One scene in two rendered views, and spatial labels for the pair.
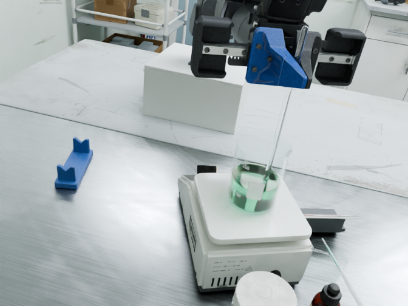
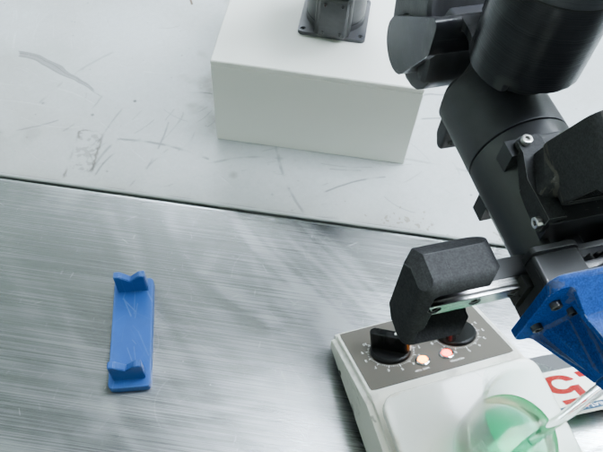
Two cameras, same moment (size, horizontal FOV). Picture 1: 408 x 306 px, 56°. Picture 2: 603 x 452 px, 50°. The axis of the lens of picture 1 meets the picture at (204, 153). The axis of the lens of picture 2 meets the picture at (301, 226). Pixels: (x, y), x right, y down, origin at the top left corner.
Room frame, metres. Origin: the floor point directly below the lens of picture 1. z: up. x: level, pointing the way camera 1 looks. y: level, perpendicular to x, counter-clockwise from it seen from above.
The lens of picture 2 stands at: (0.26, 0.09, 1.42)
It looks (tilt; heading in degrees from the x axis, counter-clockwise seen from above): 57 degrees down; 354
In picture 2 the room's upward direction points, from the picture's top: 5 degrees clockwise
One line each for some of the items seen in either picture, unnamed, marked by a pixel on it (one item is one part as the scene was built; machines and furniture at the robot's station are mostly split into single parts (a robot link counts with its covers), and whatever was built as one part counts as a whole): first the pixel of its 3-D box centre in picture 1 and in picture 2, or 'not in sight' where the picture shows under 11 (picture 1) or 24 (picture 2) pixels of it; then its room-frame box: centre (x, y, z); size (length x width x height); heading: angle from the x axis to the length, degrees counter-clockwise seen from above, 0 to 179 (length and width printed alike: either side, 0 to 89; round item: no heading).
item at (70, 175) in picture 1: (74, 160); (130, 325); (0.49, 0.20, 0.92); 0.10 x 0.03 x 0.04; 4
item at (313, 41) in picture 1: (311, 71); not in sight; (0.37, -0.09, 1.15); 0.07 x 0.04 x 0.06; 13
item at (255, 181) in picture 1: (255, 172); (511, 432); (0.37, -0.06, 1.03); 0.07 x 0.06 x 0.08; 38
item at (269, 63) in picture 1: (275, 68); (598, 368); (0.36, -0.06, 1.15); 0.07 x 0.04 x 0.06; 13
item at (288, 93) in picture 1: (280, 121); (582, 402); (0.36, -0.08, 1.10); 0.01 x 0.01 x 0.20
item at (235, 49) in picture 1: (269, 44); (554, 215); (0.44, -0.06, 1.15); 0.19 x 0.08 x 0.06; 103
